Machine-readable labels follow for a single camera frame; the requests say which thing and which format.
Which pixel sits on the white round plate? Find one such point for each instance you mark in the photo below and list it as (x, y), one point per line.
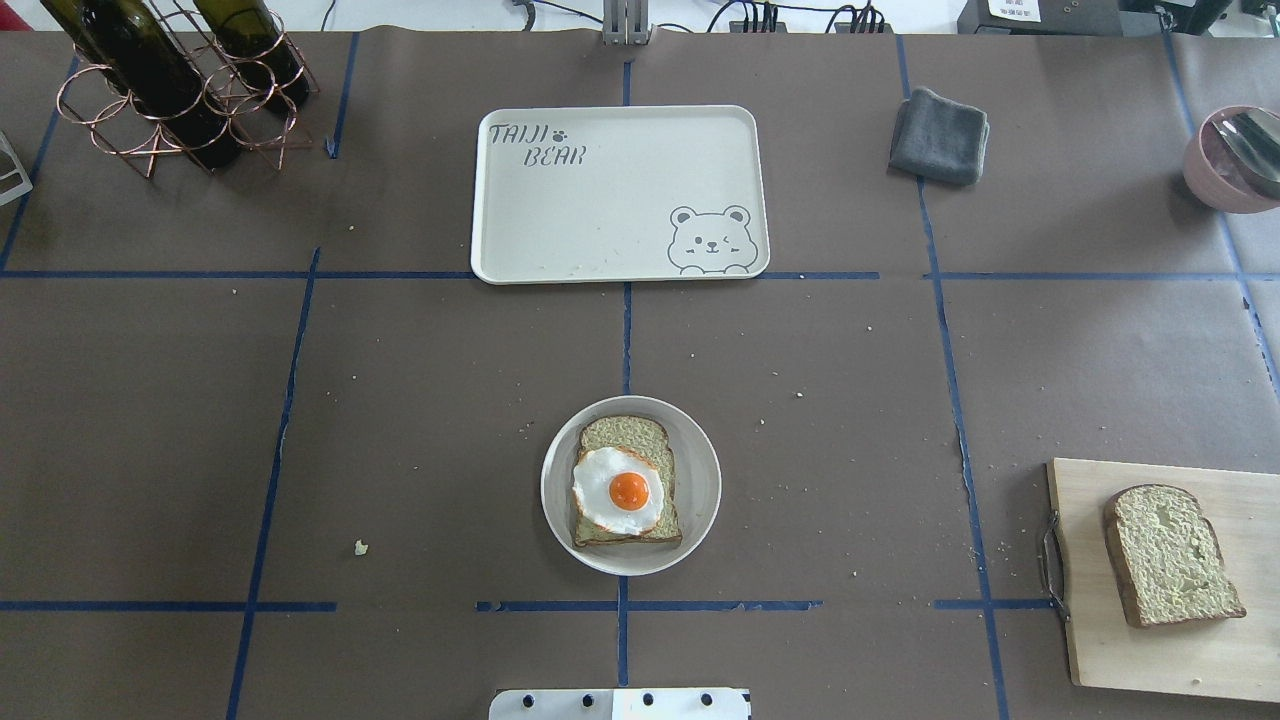
(698, 486)

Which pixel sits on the dark wine bottle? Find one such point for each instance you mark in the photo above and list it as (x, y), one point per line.
(247, 30)
(128, 39)

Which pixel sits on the grey folded cloth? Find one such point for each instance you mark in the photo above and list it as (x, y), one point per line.
(939, 139)

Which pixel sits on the bread slice under egg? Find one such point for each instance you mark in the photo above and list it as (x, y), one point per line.
(649, 439)

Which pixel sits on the steel scoop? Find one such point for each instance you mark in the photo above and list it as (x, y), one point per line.
(1253, 146)

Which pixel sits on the bread slice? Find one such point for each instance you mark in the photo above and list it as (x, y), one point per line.
(649, 439)
(1167, 559)

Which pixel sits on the cream bear tray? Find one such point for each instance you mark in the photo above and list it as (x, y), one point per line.
(642, 193)

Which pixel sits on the copper wire bottle rack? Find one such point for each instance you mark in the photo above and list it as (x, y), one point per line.
(93, 101)

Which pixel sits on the pink plastic bowl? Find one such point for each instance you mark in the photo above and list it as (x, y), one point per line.
(1212, 174)

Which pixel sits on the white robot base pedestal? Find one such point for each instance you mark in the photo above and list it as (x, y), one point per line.
(623, 703)

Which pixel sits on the dark wine bottle rear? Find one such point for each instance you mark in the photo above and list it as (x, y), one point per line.
(247, 30)

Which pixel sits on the dark wine bottle front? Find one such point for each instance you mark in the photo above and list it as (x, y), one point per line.
(128, 39)

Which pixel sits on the wooden cutting board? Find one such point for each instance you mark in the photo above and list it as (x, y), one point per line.
(1232, 658)

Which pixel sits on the fried egg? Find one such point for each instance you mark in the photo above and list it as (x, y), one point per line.
(618, 491)

